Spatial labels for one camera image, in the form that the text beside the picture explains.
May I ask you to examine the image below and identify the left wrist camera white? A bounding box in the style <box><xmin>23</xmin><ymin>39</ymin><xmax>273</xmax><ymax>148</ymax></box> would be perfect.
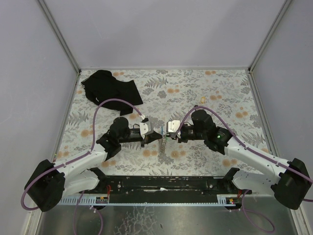
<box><xmin>139</xmin><ymin>117</ymin><xmax>153</xmax><ymax>138</ymax></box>

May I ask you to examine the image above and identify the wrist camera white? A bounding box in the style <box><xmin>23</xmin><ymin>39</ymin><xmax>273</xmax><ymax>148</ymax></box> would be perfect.
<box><xmin>166</xmin><ymin>120</ymin><xmax>180</xmax><ymax>140</ymax></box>
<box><xmin>139</xmin><ymin>117</ymin><xmax>153</xmax><ymax>138</ymax></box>

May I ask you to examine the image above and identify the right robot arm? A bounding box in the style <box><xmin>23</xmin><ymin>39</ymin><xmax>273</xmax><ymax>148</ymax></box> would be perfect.
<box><xmin>166</xmin><ymin>106</ymin><xmax>313</xmax><ymax>210</ymax></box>

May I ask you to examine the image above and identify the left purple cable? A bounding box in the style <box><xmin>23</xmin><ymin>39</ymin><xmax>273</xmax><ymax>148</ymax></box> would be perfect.
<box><xmin>21</xmin><ymin>98</ymin><xmax>147</xmax><ymax>235</ymax></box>

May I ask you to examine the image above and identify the black cloth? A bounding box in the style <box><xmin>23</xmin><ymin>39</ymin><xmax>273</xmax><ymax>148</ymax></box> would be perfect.
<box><xmin>81</xmin><ymin>70</ymin><xmax>143</xmax><ymax>106</ymax></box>

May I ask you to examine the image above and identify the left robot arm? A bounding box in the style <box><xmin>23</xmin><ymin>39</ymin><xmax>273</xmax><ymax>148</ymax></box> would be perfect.
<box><xmin>24</xmin><ymin>117</ymin><xmax>162</xmax><ymax>212</ymax></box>

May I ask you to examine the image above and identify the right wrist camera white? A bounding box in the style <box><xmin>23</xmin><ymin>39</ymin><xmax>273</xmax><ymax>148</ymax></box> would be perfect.
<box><xmin>166</xmin><ymin>120</ymin><xmax>180</xmax><ymax>140</ymax></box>

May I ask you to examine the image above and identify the floral table mat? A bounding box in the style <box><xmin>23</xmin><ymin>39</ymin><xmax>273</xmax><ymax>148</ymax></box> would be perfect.
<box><xmin>54</xmin><ymin>70</ymin><xmax>268</xmax><ymax>176</ymax></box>

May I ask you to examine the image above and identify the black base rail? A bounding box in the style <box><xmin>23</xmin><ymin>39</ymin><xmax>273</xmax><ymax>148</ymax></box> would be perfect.
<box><xmin>85</xmin><ymin>176</ymin><xmax>244</xmax><ymax>205</ymax></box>

